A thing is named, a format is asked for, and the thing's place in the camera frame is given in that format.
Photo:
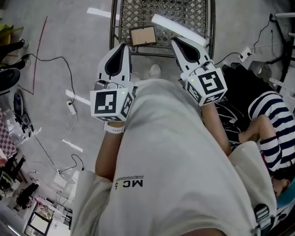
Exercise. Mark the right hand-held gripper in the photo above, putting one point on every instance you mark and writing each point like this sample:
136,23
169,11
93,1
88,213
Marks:
211,82

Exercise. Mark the person's right forearm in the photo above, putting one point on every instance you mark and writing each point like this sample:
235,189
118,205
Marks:
216,129

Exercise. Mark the white perforated panel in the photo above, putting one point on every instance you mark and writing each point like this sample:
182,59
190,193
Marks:
292,99

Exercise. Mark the black round stool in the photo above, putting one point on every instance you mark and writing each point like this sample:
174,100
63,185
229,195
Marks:
7,79

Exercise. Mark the black framed picture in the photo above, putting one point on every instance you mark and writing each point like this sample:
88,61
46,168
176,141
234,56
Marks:
142,36

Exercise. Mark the person's white shirt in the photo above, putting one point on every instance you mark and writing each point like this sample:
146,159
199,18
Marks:
174,156

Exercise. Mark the yellow plastic chair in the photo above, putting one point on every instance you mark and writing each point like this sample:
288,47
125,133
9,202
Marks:
1,34

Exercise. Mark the white wristband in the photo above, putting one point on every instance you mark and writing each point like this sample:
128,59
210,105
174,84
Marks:
114,129

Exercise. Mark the pink checkered cloth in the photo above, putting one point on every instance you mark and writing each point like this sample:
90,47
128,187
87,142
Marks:
2,131

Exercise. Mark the dark wicker glass-top table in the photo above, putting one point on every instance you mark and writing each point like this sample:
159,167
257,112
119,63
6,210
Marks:
177,6

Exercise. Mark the grey plastic bin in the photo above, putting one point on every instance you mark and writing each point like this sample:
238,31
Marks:
260,70

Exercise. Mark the person's left forearm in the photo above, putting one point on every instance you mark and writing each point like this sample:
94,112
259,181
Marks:
108,156

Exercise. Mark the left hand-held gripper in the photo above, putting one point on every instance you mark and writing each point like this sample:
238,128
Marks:
104,102

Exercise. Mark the white power strip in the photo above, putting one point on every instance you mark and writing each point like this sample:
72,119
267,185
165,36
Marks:
71,107
59,172
245,54

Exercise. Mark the dark framed window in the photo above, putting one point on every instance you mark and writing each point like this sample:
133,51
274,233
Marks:
38,224

